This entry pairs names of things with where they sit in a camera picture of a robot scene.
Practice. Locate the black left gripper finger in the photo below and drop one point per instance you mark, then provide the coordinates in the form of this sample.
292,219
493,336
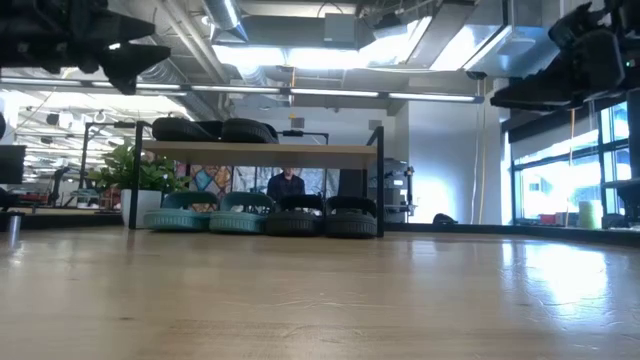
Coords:
130,60
120,30

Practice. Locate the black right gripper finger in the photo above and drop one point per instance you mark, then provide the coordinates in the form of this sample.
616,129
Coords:
565,80
540,102

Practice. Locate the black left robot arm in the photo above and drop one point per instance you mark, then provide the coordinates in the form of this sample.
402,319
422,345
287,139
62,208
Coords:
12,30

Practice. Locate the small red box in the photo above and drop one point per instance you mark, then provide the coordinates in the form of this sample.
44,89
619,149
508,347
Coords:
547,218

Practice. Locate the green leafy plant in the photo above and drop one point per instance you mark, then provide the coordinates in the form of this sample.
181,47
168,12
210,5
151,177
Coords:
160,175

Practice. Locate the yellow green cup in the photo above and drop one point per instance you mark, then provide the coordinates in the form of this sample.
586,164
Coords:
588,215

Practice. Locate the black computer monitor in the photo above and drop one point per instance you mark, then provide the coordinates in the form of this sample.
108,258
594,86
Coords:
12,165

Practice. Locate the white plant pot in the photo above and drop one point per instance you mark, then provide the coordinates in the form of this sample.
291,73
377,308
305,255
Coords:
152,200

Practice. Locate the small dark object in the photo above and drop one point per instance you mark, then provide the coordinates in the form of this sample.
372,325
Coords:
444,219

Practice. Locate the grey metal cabinet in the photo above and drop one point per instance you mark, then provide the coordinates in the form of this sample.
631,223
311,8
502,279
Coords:
400,190

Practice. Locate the person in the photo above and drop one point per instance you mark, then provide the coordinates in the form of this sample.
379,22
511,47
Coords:
286,185

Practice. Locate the long ceiling light bar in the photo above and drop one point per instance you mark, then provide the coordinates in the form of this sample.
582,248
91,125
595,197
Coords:
330,93

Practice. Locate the grey ceiling electrical box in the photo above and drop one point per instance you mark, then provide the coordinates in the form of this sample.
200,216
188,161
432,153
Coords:
340,27

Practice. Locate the silver spiral air duct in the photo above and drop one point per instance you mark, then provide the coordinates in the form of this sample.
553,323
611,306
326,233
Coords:
167,82

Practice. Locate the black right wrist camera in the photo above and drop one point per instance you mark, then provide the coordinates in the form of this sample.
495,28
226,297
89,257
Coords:
575,25

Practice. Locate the dome security camera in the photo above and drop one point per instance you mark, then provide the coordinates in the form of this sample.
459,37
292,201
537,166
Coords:
476,75

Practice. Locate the black window frame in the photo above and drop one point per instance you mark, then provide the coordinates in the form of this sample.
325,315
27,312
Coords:
601,150

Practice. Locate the black vertical frame post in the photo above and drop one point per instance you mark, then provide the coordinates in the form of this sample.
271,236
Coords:
635,150

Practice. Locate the silver round air duct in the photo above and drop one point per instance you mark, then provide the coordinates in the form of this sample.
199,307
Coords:
225,15

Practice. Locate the wooden shelf black metal frame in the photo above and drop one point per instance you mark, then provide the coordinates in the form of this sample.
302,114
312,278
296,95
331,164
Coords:
260,155

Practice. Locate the grey wall plate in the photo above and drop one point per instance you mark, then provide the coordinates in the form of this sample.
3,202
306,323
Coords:
374,123
297,123

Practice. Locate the silver metal post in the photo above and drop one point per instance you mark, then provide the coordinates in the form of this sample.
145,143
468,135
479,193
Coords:
14,230

